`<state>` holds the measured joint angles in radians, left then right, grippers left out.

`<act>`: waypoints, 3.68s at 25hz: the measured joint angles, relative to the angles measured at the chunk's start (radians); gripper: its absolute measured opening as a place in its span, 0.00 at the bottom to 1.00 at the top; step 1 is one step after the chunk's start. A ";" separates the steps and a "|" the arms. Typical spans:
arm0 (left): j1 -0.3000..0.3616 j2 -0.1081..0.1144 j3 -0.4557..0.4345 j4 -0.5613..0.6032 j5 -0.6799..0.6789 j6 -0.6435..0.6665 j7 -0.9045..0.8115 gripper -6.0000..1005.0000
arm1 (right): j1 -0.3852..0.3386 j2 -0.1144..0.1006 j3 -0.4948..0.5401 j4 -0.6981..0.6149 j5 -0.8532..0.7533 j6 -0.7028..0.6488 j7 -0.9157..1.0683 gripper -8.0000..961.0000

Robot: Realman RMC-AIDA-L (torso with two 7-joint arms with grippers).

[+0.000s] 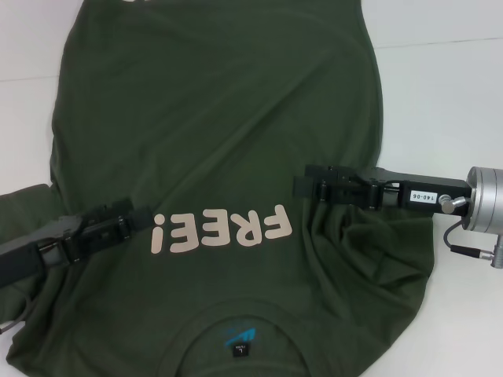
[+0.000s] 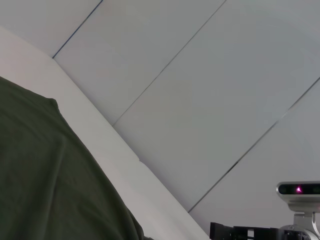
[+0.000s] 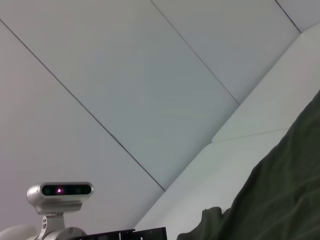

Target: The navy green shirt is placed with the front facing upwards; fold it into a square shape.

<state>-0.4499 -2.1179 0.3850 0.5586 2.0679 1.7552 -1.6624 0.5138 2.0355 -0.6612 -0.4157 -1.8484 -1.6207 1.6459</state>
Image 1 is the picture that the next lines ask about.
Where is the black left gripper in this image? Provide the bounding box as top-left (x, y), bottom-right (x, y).
top-left (0, 199), bottom-right (153, 303)

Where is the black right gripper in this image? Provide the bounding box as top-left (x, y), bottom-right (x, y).
top-left (294, 164), bottom-right (475, 217)

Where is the dark green FREE T-shirt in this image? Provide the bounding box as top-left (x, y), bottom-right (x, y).
top-left (0, 0), bottom-right (436, 377)

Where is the dark left gripper cable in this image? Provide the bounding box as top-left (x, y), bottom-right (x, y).
top-left (0, 288), bottom-right (39, 335)

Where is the grey right gripper cable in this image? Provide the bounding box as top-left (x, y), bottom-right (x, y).
top-left (442, 218), bottom-right (497, 257)

